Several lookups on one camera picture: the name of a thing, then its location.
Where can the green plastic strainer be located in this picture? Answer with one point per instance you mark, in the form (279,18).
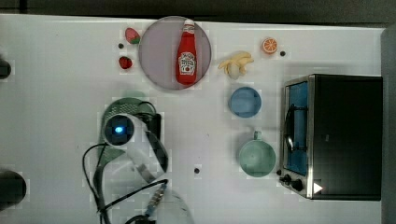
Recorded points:
(130,105)

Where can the black toaster oven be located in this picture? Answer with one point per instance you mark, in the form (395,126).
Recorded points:
(331,137)

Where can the upper black cylinder post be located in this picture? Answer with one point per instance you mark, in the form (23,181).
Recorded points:
(5,69)

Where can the orange slice toy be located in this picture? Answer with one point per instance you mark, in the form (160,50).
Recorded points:
(269,45)

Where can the lower black cylinder post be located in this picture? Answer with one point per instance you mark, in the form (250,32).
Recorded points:
(12,189)

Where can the blue bowl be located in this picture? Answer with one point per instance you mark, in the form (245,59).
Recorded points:
(245,102)

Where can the red ketchup bottle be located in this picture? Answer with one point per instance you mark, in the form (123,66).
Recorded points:
(186,64)

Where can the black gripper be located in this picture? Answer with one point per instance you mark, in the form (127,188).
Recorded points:
(153,122)

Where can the peeled banana toy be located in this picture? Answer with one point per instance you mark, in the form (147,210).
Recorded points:
(235,67)

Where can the half strawberry toy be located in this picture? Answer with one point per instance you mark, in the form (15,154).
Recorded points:
(132,36)

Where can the whole strawberry toy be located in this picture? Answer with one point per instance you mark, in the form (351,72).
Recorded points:
(125,62)

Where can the black cylinder post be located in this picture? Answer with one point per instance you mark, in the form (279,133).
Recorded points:
(12,189)
(5,69)

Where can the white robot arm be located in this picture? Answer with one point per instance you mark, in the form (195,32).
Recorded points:
(131,188)

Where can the grey round plate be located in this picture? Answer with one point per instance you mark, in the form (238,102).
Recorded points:
(158,52)

